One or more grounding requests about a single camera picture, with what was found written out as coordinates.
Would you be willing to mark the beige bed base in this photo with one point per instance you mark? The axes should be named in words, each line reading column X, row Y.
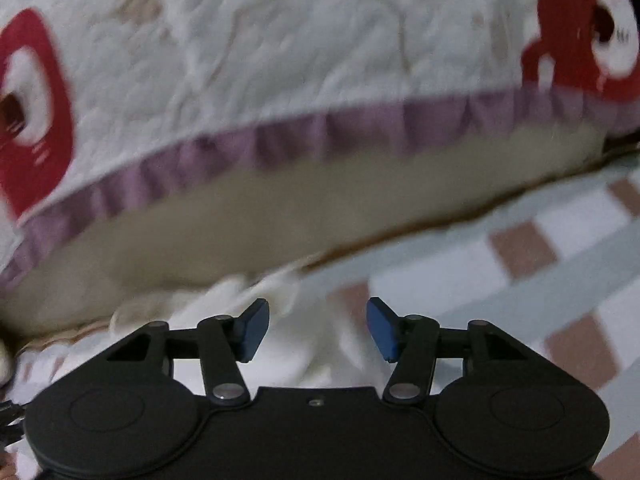
column 250, row 225

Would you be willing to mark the white fleece jacket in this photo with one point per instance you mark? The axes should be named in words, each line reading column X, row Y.
column 310, row 350

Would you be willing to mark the white quilted bedspread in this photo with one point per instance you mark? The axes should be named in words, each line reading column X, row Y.
column 250, row 50

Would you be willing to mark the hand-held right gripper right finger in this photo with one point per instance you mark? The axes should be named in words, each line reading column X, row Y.
column 382, row 328

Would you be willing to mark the checkered rug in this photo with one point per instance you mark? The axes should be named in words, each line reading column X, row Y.
column 550, row 280

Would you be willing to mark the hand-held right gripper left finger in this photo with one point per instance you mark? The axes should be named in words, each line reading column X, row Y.
column 255, row 328

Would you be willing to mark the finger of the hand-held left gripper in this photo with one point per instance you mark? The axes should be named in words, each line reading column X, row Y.
column 10, row 412

